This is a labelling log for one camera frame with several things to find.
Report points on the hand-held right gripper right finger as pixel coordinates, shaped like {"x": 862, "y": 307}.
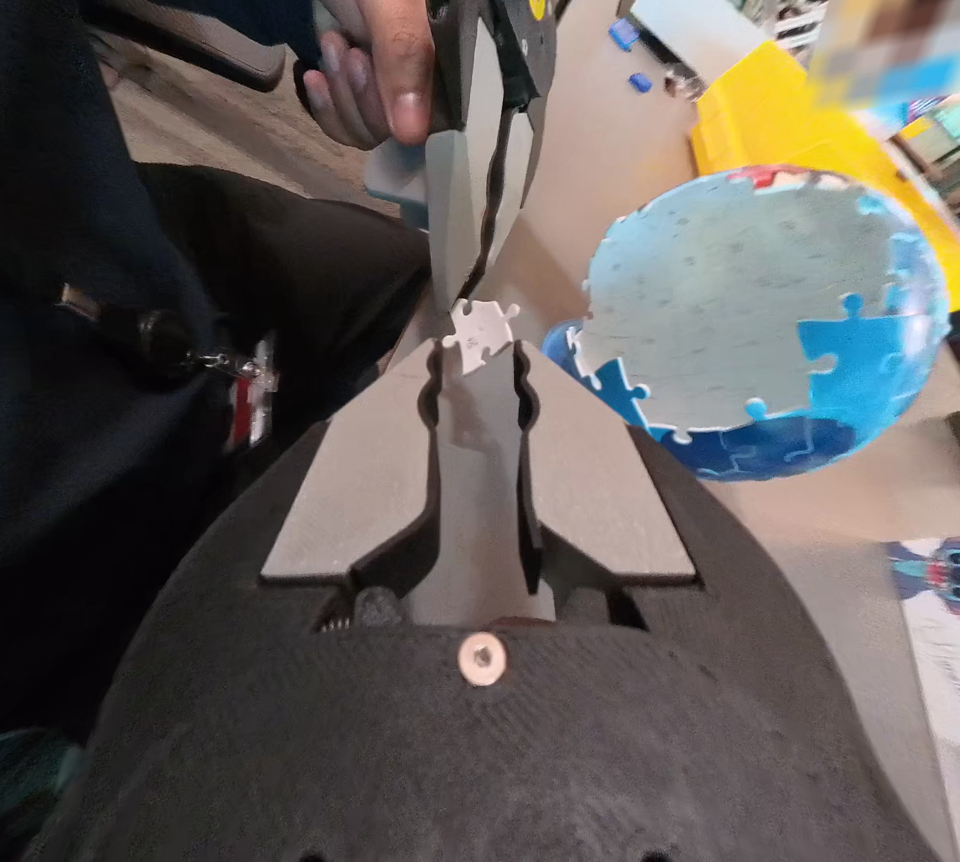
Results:
{"x": 600, "y": 494}

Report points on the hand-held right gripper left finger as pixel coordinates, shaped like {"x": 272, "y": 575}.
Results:
{"x": 352, "y": 494}

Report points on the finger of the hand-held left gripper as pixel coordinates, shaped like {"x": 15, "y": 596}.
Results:
{"x": 520, "y": 164}
{"x": 454, "y": 217}

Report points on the white-backed puzzle piece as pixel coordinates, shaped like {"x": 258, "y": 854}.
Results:
{"x": 480, "y": 335}

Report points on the blue puzzle ball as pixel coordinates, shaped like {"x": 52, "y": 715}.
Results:
{"x": 750, "y": 307}

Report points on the blue ball stand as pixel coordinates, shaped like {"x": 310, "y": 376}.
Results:
{"x": 559, "y": 352}

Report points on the person's left hand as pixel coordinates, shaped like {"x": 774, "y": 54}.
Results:
{"x": 375, "y": 14}

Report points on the small blue block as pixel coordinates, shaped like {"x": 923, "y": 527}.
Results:
{"x": 639, "y": 82}
{"x": 621, "y": 34}

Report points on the red white tag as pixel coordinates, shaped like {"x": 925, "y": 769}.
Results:
{"x": 251, "y": 393}

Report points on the person's black trousers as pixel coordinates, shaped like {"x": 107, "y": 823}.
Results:
{"x": 300, "y": 262}

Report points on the yellow plastic bin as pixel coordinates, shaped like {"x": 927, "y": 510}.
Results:
{"x": 772, "y": 119}

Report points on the person's dark jacket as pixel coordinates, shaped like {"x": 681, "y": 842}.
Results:
{"x": 75, "y": 277}

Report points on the white instruction sheet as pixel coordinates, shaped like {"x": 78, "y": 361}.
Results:
{"x": 937, "y": 652}

